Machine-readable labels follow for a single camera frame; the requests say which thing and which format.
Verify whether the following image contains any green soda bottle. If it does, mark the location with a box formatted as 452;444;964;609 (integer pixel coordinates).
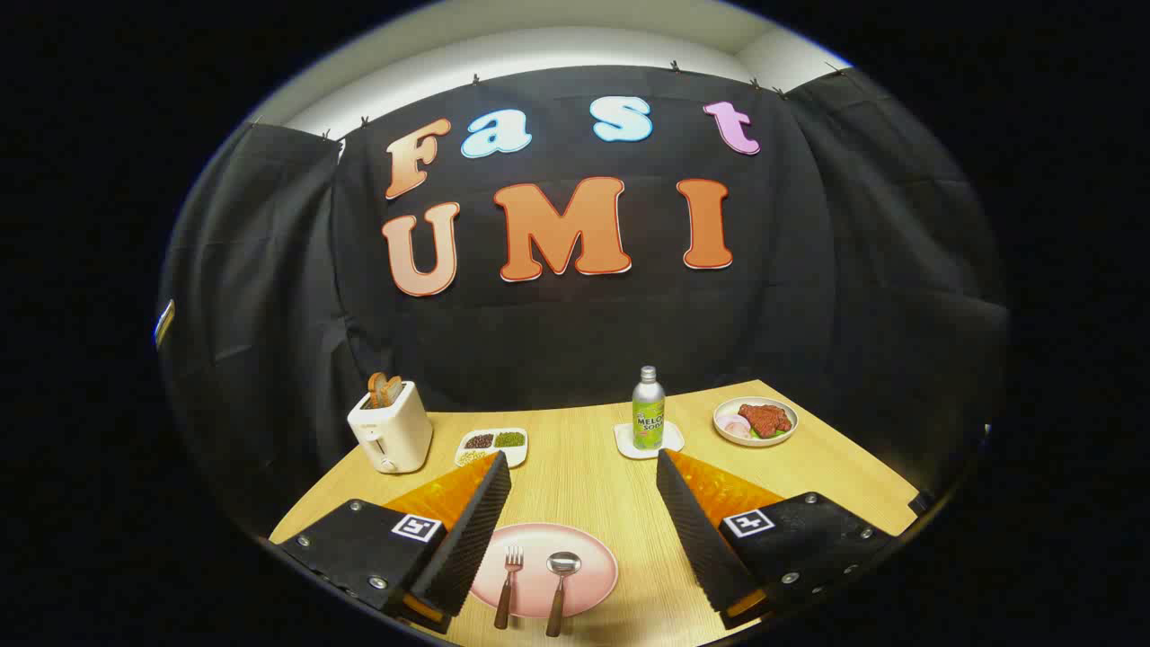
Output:
632;366;667;451

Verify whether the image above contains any white divided dish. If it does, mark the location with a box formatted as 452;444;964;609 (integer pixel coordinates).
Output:
455;428;529;469

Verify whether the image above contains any white round plate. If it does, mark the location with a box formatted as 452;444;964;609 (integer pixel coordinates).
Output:
712;396;800;448

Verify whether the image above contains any wooden-handled fork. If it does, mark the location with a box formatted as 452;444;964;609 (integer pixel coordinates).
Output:
493;545;525;630

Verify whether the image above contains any white square coaster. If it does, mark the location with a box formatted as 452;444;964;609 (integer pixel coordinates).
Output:
614;421;686;461

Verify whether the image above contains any red-brown meat piece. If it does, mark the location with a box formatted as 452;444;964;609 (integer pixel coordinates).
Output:
739;403;793;439

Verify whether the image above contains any white toaster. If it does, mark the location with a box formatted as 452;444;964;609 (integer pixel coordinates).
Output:
348;380;434;474

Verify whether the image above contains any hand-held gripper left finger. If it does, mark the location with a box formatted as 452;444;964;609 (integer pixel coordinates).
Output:
272;451;513;634

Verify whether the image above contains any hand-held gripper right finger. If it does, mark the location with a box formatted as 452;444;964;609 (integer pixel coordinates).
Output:
655;448;899;630

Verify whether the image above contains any wooden-handled spoon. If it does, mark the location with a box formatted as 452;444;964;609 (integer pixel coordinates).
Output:
544;552;583;638

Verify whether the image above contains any pink plate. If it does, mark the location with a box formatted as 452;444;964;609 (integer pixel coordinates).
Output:
469;523;620;619

